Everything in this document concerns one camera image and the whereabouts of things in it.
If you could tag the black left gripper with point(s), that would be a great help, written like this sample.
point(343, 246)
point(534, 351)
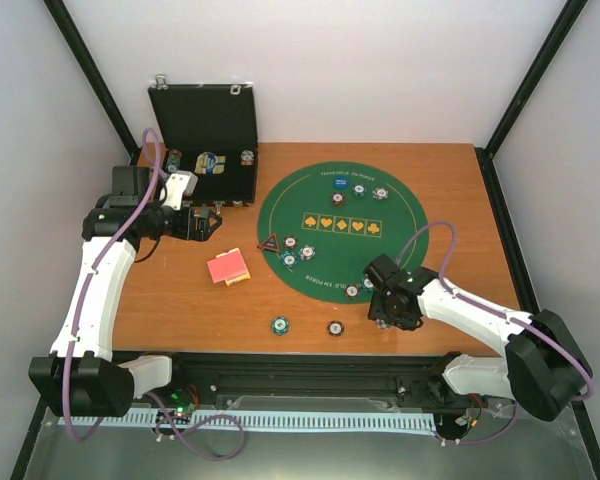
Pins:
point(201, 234)

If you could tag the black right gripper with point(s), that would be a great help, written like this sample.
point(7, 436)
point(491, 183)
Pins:
point(376, 311)

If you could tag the red playing card deck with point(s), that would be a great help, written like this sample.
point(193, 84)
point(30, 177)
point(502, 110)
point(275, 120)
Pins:
point(228, 267)

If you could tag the brown poker chip stack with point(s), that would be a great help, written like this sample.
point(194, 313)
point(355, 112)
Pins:
point(335, 328)

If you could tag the teal poker chip stack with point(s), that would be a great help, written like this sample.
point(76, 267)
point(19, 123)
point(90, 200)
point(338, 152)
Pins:
point(280, 325)

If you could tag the blue round blind button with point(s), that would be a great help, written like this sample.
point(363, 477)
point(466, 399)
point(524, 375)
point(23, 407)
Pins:
point(340, 182)

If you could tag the purple poker chip stack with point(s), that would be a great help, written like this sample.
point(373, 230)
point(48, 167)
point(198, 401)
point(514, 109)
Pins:
point(383, 325)

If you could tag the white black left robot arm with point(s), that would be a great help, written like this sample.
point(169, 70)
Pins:
point(79, 377)

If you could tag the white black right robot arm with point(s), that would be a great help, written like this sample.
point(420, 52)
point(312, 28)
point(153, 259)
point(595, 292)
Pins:
point(537, 361)

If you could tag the card deck in case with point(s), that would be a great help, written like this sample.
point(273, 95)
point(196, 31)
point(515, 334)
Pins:
point(209, 163)

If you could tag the teal chips in case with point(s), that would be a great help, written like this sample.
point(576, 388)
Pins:
point(173, 161)

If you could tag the black triangular dealer button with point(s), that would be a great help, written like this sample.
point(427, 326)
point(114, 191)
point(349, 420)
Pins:
point(271, 243)

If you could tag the purple chips in case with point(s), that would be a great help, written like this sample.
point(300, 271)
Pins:
point(247, 158)

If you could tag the open black poker case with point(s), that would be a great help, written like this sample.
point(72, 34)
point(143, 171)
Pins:
point(218, 118)

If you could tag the round green poker mat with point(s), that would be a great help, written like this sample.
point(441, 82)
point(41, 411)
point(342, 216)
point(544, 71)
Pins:
point(346, 238)

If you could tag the light blue slotted cable duct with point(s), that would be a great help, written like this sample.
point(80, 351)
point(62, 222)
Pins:
point(276, 421)

